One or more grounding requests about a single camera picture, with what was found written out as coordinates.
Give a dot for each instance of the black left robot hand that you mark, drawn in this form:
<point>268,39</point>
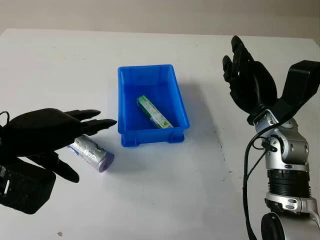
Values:
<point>40,135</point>

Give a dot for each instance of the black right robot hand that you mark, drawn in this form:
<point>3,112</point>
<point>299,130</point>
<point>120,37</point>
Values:
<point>252,85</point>

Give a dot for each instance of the silver roll with purple end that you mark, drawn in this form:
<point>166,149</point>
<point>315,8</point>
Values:
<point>92,155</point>

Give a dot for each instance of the green rectangular box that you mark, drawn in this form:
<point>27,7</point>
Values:
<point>153,112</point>

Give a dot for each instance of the blue plastic tray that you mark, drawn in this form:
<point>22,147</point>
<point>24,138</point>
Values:
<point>150,80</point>

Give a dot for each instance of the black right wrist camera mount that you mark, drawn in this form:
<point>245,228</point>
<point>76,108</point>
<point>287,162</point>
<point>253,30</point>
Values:
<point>300,85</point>

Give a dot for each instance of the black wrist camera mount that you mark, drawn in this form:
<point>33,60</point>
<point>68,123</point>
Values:
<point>25,190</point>
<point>300,85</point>

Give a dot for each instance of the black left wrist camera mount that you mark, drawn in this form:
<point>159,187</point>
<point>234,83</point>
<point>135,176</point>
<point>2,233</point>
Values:
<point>25,190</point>

